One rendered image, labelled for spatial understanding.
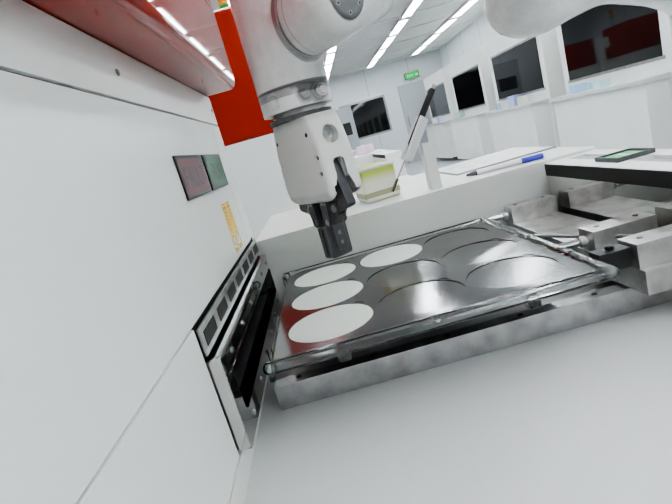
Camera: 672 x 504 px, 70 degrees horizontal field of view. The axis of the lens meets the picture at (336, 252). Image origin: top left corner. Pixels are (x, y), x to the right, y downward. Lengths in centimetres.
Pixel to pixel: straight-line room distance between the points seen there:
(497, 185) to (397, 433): 55
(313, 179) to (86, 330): 34
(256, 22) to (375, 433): 43
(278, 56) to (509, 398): 42
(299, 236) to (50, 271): 63
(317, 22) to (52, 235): 33
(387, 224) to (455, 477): 53
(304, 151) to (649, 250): 38
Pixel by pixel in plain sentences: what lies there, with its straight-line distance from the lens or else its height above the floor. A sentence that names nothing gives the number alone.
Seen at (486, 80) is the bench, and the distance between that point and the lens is 924.
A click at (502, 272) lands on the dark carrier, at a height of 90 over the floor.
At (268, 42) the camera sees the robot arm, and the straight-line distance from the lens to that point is 55.
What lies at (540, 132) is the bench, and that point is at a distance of 722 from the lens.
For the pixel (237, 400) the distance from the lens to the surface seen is 47.
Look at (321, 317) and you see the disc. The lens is 58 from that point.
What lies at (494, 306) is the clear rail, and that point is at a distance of 50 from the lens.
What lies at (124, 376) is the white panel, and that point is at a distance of 31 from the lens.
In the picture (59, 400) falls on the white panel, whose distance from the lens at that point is 26.
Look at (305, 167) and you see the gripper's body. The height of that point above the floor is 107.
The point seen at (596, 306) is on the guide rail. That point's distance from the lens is 62.
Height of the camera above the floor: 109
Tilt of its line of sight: 12 degrees down
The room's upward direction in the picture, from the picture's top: 16 degrees counter-clockwise
